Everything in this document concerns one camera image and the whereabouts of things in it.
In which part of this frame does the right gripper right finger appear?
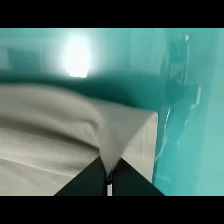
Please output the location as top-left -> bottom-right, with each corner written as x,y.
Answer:
110,157 -> 165,197

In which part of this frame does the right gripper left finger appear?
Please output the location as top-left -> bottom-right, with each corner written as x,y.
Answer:
54,156 -> 109,197

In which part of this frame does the beige garment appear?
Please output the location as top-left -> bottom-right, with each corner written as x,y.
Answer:
0,82 -> 159,197

